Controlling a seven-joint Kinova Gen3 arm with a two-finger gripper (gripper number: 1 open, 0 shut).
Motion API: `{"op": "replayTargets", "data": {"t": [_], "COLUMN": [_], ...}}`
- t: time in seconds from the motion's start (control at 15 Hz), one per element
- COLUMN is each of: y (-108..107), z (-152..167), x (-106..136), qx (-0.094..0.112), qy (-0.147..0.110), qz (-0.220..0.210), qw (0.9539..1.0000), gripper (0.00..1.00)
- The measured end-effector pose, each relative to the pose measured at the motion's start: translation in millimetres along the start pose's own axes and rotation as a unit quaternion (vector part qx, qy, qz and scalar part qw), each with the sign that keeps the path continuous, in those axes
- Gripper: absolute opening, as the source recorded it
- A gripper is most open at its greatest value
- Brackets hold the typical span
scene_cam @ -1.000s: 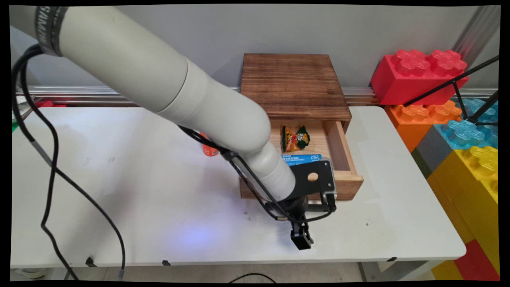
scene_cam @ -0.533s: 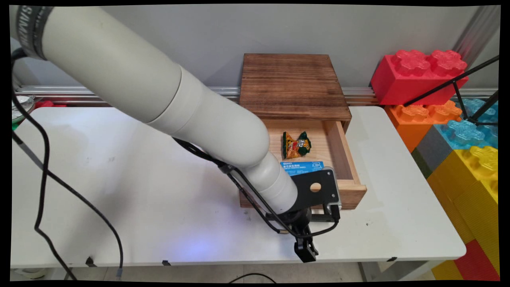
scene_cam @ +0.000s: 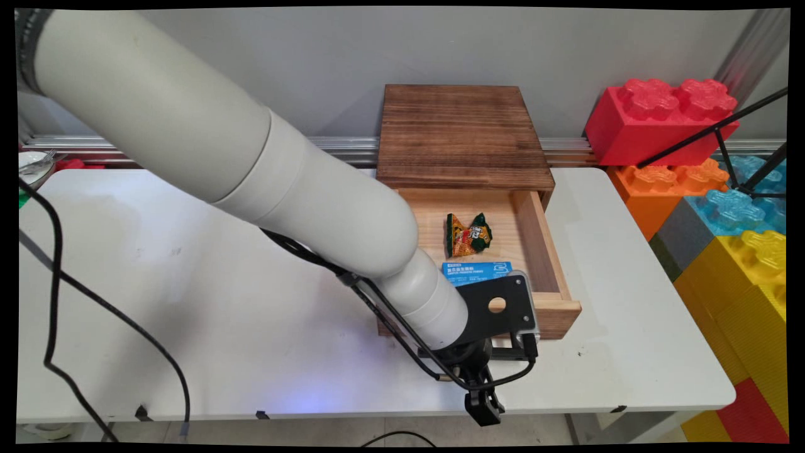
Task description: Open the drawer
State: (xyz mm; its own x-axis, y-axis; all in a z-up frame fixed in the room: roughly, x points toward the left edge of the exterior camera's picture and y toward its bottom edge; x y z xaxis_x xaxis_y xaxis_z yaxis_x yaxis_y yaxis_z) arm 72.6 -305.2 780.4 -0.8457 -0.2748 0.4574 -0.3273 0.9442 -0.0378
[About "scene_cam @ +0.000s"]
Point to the dark wooden cabinet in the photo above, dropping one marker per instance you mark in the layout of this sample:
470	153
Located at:
459	132

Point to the translucent blue building block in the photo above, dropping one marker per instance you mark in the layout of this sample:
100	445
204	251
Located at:
732	211
751	167

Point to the metal fork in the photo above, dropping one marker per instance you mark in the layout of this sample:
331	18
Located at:
41	162

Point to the clear-cased wrist camera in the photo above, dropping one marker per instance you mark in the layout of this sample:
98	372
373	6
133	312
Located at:
533	302

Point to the blue card box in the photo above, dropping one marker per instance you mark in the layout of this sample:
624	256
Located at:
475	270

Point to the flat red object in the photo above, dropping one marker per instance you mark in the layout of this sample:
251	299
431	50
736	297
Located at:
78	165

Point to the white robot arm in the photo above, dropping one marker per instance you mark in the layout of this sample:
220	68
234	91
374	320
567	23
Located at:
188	126

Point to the aluminium post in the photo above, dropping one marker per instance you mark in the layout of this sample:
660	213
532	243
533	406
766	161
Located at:
751	50

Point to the red ribbed building block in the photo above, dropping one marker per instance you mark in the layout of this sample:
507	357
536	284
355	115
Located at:
751	415

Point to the white bowl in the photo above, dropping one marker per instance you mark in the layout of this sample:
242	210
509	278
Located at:
31	173

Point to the light wooden drawer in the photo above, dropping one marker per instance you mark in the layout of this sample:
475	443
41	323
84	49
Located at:
534	239

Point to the small yellow building block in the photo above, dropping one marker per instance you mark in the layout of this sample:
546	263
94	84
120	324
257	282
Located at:
704	429

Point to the aluminium rail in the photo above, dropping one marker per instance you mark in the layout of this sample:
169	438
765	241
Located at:
352	148

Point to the black tripod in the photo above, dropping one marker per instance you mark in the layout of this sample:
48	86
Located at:
717	129

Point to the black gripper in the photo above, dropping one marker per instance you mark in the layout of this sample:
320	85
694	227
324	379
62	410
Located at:
471	362

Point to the green orange snack bag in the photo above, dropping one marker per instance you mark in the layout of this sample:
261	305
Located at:
468	236

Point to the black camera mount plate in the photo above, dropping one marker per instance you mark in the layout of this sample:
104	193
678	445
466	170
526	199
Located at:
510	292

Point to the white tape roll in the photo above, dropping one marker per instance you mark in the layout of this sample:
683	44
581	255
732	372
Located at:
47	431

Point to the green object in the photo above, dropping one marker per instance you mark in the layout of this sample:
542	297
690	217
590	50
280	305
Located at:
22	200

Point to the yellow giant building block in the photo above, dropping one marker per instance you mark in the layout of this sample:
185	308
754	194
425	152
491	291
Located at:
748	302

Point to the orange giant building block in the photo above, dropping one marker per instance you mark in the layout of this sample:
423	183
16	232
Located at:
648	195

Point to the red giant building block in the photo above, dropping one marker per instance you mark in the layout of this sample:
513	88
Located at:
635	126

